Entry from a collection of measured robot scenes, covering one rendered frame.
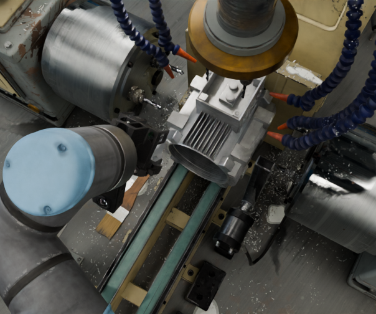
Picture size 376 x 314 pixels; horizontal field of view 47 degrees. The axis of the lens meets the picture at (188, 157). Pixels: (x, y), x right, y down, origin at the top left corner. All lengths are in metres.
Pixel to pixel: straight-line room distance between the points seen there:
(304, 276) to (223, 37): 0.67
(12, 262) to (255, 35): 0.46
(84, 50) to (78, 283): 0.56
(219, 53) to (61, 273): 0.40
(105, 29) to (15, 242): 0.56
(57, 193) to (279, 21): 0.44
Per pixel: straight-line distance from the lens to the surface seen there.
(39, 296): 0.52
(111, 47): 0.94
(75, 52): 0.97
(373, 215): 0.87
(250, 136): 0.94
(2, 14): 1.04
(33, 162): 0.48
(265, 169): 0.72
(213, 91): 0.92
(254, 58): 0.71
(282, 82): 0.94
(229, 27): 0.69
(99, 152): 0.51
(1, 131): 1.35
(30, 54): 1.04
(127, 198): 1.17
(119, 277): 1.02
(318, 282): 1.16
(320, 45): 1.01
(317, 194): 0.85
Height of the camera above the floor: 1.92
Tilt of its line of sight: 70 degrees down
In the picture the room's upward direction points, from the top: 4 degrees counter-clockwise
